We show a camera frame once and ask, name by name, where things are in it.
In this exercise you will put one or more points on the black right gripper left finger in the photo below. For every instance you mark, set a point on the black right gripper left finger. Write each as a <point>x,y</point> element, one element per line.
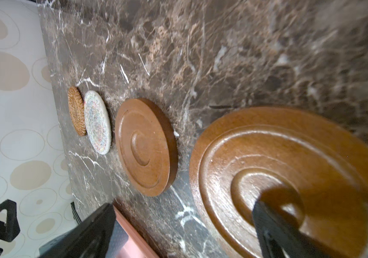
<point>90,239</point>

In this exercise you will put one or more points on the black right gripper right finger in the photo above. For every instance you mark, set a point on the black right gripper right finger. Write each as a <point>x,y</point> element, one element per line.
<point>279,239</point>

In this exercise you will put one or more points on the brown wooden coaster far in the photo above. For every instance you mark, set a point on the brown wooden coaster far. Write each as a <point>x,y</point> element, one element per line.
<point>308,169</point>

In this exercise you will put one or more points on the brown wooden coaster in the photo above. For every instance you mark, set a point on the brown wooden coaster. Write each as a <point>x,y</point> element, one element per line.
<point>146,146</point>
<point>308,169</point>

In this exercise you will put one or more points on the brown wooden coaster near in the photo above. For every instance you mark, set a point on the brown wooden coaster near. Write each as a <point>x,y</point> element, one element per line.
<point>146,146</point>

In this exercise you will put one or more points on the white multicolour stitched coaster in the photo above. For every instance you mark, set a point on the white multicolour stitched coaster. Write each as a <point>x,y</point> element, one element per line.
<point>97,122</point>

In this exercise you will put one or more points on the woven rattan round coaster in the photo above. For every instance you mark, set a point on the woven rattan round coaster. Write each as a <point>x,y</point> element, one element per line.
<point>76,109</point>

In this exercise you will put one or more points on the blue floral mug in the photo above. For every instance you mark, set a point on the blue floral mug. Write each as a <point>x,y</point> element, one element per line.
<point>118,239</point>

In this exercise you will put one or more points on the pink plastic tray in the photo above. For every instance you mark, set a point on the pink plastic tray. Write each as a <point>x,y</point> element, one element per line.
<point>136,246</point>

